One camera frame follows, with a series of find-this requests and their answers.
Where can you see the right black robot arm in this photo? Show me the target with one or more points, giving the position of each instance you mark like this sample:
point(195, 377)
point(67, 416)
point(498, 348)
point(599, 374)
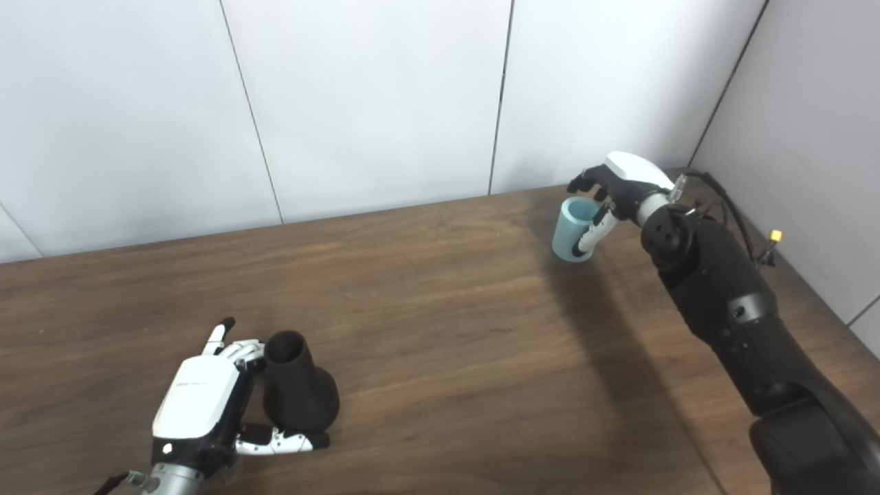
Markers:
point(729, 295)

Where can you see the black flared nozzle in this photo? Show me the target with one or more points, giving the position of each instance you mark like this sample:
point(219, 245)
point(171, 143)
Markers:
point(299, 402)

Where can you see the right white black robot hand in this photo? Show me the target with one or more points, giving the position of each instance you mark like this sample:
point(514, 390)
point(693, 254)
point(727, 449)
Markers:
point(636, 175)

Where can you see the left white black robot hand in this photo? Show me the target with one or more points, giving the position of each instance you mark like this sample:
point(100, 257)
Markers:
point(196, 399)

